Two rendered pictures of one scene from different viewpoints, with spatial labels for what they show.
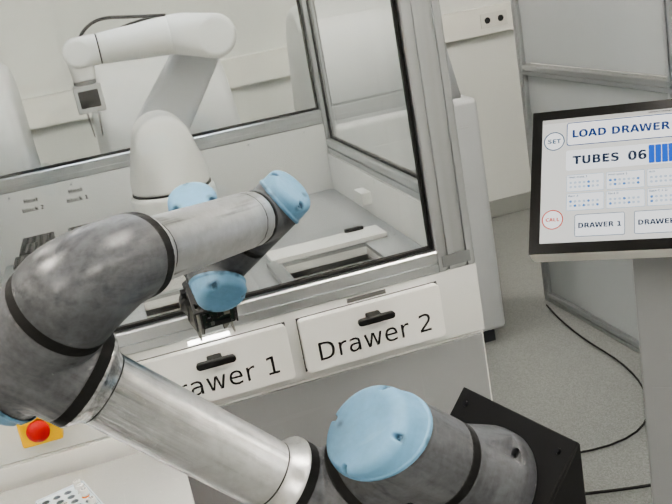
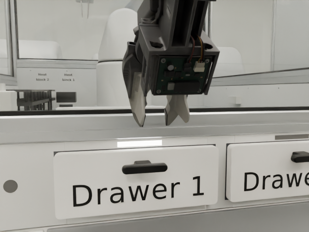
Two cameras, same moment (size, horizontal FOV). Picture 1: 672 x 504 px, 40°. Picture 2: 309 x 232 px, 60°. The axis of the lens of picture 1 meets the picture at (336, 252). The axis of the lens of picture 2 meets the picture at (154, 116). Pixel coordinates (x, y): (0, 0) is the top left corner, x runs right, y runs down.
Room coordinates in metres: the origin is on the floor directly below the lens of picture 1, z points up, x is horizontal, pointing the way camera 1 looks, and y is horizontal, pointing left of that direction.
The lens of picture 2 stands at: (1.14, 0.24, 1.03)
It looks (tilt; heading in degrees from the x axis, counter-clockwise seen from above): 6 degrees down; 0
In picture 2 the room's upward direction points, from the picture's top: straight up
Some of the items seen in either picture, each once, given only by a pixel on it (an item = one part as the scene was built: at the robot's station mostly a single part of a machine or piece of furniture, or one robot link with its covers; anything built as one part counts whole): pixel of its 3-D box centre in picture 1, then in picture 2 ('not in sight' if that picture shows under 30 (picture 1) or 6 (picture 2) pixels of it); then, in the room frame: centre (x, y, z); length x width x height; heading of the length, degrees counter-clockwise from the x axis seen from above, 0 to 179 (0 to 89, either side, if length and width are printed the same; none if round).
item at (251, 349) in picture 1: (216, 370); (140, 179); (1.61, 0.26, 0.87); 0.29 x 0.02 x 0.11; 103
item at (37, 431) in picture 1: (38, 429); not in sight; (1.49, 0.57, 0.88); 0.04 x 0.03 x 0.04; 103
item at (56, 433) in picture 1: (38, 422); not in sight; (1.52, 0.58, 0.88); 0.07 x 0.05 x 0.07; 103
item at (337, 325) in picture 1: (373, 327); (293, 168); (1.68, -0.04, 0.87); 0.29 x 0.02 x 0.11; 103
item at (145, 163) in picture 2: (215, 360); (143, 166); (1.58, 0.26, 0.91); 0.07 x 0.04 x 0.01; 103
